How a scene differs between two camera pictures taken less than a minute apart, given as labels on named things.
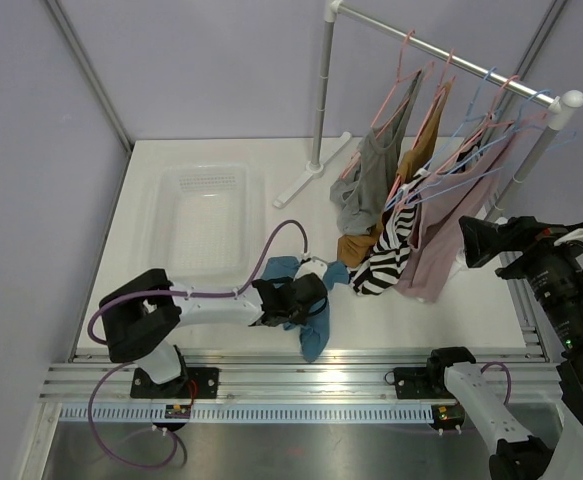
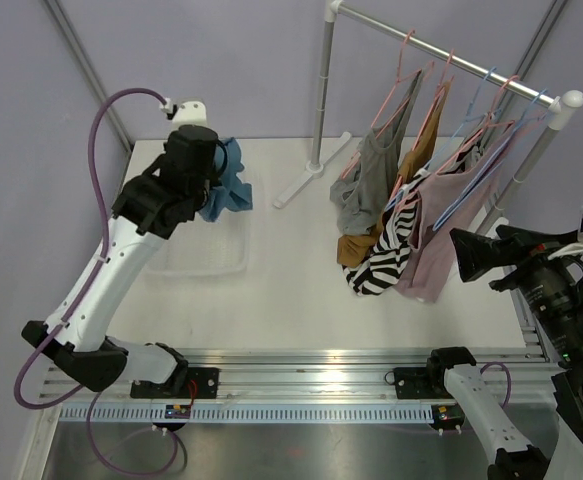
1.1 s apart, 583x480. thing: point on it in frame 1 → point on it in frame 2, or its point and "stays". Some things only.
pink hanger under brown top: x=423 y=124 stays
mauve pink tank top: x=437 y=243 stays
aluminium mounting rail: x=273 y=378 stays
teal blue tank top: x=314 y=328 → x=232 y=194
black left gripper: x=301 y=315 → x=215 y=174
